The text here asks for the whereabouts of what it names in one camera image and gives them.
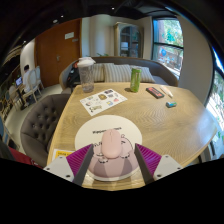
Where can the large curved black-framed window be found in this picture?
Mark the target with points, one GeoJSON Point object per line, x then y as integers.
{"type": "Point", "coordinates": [216, 106]}

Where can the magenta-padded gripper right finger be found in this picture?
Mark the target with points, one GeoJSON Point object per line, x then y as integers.
{"type": "Point", "coordinates": [161, 166]}

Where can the striped cushion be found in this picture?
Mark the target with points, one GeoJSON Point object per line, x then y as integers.
{"type": "Point", "coordinates": [117, 72]}
{"type": "Point", "coordinates": [147, 75]}
{"type": "Point", "coordinates": [99, 72]}

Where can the grey curved sofa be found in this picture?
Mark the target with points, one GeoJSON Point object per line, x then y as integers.
{"type": "Point", "coordinates": [163, 71]}

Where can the white sign on door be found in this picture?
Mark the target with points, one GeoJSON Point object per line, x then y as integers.
{"type": "Point", "coordinates": [69, 35]}

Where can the green drink can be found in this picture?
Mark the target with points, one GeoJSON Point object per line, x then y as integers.
{"type": "Point", "coordinates": [135, 80]}

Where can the white sticker sheet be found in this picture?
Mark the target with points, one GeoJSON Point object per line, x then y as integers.
{"type": "Point", "coordinates": [101, 101]}

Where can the black and orange flat box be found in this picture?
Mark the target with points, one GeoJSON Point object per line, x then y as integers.
{"type": "Point", "coordinates": [155, 92]}

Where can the brown wooden door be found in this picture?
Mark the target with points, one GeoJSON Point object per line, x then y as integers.
{"type": "Point", "coordinates": [55, 50]}

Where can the white mouse pad pink hippo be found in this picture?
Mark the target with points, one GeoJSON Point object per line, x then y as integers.
{"type": "Point", "coordinates": [100, 128]}

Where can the clear plastic shaker bottle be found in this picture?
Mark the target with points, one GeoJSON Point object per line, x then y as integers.
{"type": "Point", "coordinates": [86, 76]}

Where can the yellow card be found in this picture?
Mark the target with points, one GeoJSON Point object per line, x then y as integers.
{"type": "Point", "coordinates": [61, 153]}

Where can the small teal pack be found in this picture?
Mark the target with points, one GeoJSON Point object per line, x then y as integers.
{"type": "Point", "coordinates": [171, 104]}

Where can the pink computer mouse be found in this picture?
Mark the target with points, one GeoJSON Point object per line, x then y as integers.
{"type": "Point", "coordinates": [111, 143]}

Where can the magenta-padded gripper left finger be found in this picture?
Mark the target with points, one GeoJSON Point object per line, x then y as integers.
{"type": "Point", "coordinates": [66, 166]}

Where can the grey tufted chair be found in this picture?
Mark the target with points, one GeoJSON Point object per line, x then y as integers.
{"type": "Point", "coordinates": [41, 123]}

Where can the open laptop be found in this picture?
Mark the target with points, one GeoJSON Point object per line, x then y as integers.
{"type": "Point", "coordinates": [19, 81]}

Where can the arched glass-door cabinet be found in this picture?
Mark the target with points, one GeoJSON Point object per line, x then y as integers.
{"type": "Point", "coordinates": [129, 40]}

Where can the person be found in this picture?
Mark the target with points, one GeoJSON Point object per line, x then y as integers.
{"type": "Point", "coordinates": [26, 78]}

